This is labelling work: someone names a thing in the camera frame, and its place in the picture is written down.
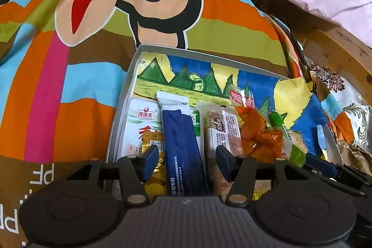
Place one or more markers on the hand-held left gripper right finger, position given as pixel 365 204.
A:
pixel 224 162

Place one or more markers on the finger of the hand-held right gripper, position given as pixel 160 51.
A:
pixel 319 163

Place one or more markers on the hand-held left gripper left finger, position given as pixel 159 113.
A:
pixel 149 162

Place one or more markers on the gold snack packet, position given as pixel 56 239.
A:
pixel 155 178

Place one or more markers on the long blue snack packet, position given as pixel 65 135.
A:
pixel 180 143

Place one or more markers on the clear brown biscuit packet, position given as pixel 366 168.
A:
pixel 223 126

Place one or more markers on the orange snack packet red label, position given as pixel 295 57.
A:
pixel 255 131

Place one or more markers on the green sausage stick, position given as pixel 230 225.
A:
pixel 276 120

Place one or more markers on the grey metal tray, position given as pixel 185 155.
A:
pixel 131 76

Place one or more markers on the floral satin quilt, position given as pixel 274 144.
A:
pixel 348 108

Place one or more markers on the colourful drawing sheet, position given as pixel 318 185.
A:
pixel 197 73

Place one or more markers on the striped cartoon printed blanket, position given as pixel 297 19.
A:
pixel 43 76

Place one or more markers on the wooden bed frame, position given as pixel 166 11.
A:
pixel 348 53

